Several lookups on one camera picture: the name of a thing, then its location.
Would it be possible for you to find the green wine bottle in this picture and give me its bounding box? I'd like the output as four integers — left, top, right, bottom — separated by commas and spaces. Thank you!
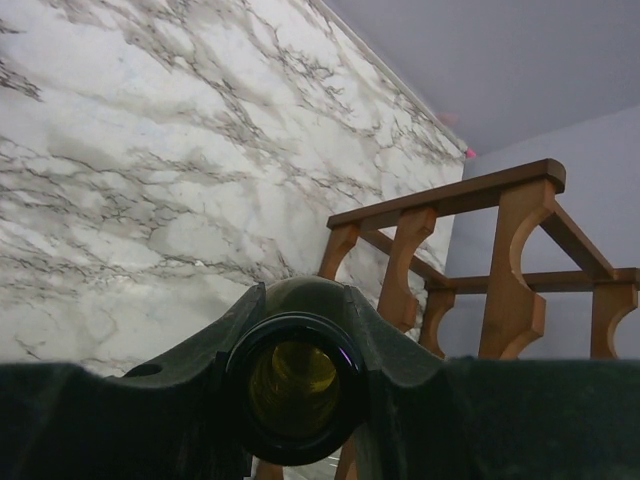
223, 276, 366, 466

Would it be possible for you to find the brown wooden wine rack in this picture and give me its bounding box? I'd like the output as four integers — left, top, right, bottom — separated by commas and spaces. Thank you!
259, 158, 640, 480

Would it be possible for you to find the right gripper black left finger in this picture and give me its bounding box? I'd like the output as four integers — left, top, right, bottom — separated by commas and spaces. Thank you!
1, 284, 265, 479

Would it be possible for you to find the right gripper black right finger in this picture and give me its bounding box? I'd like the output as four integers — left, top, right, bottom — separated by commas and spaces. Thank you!
344, 287, 639, 479

